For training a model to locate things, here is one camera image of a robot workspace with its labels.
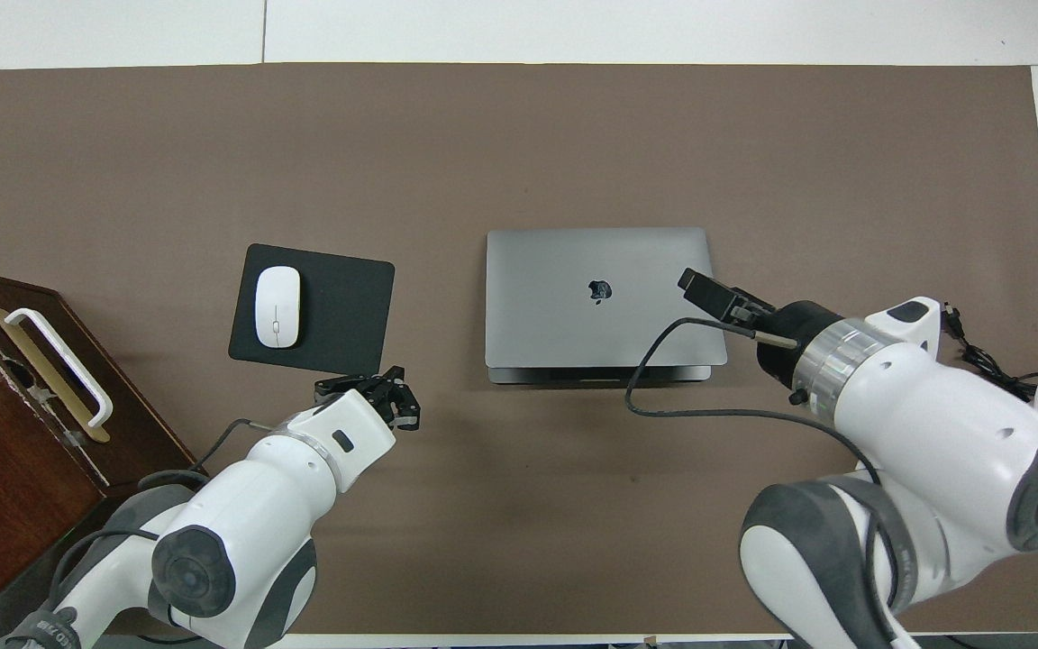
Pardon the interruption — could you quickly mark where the white box handle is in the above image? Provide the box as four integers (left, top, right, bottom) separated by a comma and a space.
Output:
4, 308, 114, 428

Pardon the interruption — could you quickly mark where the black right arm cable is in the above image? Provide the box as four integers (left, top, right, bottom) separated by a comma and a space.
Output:
624, 315, 903, 614

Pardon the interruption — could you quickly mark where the brass handle plate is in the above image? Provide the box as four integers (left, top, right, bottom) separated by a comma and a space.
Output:
0, 306, 111, 443

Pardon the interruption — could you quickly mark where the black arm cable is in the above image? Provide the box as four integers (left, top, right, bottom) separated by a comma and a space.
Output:
624, 315, 903, 614
50, 417, 278, 623

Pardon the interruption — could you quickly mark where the silver grey laptop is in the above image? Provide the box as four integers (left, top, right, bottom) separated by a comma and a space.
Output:
486, 227, 728, 386

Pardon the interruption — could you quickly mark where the black lamp power cable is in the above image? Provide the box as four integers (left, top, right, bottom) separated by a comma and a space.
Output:
944, 306, 1038, 404

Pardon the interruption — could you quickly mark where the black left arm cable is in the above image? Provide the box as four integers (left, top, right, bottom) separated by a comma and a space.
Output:
50, 417, 278, 623

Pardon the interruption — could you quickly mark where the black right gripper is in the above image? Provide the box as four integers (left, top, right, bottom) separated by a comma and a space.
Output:
678, 268, 844, 388

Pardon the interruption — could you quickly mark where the white computer mouse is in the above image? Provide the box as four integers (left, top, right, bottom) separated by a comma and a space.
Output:
254, 266, 302, 350

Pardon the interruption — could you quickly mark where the black mouse pad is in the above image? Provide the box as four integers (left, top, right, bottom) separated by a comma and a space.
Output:
228, 243, 396, 379

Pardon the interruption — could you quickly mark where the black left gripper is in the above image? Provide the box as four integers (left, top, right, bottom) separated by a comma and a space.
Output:
314, 365, 422, 432

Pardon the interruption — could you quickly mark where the brown table mat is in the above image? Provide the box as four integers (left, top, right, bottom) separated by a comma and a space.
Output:
0, 63, 1038, 636

